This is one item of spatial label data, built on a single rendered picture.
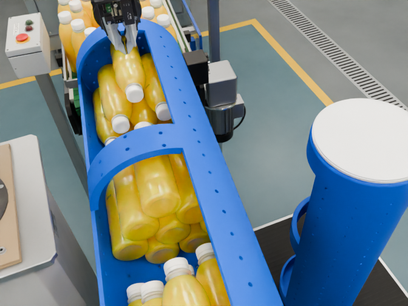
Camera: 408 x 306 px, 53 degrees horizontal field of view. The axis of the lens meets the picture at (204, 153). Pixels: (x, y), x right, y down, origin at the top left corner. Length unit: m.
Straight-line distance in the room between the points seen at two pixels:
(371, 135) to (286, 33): 2.34
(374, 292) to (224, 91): 0.99
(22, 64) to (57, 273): 0.71
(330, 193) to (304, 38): 2.35
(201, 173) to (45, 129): 2.11
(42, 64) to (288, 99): 1.74
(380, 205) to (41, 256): 0.74
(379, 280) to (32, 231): 1.43
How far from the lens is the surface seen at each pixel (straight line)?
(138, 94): 0.95
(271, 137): 2.46
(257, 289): 0.62
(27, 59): 1.36
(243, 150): 2.38
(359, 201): 1.03
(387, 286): 1.88
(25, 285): 0.84
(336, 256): 1.25
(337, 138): 1.04
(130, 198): 0.78
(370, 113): 1.13
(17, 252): 0.77
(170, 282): 0.64
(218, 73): 1.49
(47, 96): 1.54
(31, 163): 0.90
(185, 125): 0.79
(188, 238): 0.84
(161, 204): 0.74
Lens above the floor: 1.76
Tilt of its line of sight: 48 degrees down
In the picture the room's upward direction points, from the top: 4 degrees counter-clockwise
